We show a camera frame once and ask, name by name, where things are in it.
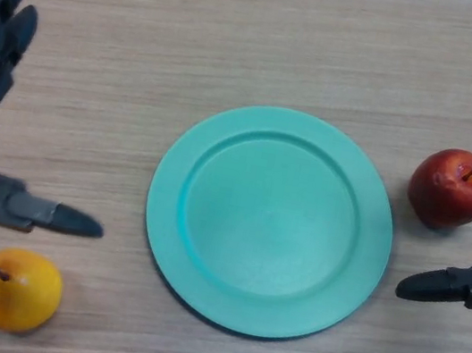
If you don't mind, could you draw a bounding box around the yellow pear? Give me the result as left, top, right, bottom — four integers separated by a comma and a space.
0, 244, 70, 341

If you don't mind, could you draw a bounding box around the green round plate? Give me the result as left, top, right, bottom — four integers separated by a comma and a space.
128, 88, 411, 353

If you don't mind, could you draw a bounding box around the red apple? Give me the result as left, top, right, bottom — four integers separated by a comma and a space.
401, 141, 472, 235

